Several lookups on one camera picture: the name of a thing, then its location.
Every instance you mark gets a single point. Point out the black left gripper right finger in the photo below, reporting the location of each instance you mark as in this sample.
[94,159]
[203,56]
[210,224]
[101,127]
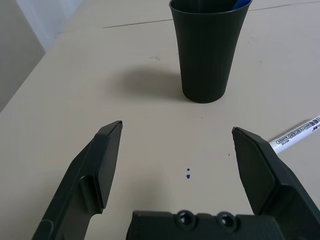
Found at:
[260,175]

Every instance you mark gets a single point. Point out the white whiteboard marker black tip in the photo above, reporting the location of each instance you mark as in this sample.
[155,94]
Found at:
[292,136]

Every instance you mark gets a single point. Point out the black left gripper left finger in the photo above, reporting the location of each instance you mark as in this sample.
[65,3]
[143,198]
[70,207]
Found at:
[100,170]

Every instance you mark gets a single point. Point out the black plastic cup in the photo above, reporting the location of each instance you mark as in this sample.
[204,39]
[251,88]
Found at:
[205,62]

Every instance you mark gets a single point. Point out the blue marker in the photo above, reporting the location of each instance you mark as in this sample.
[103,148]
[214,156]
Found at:
[241,3]

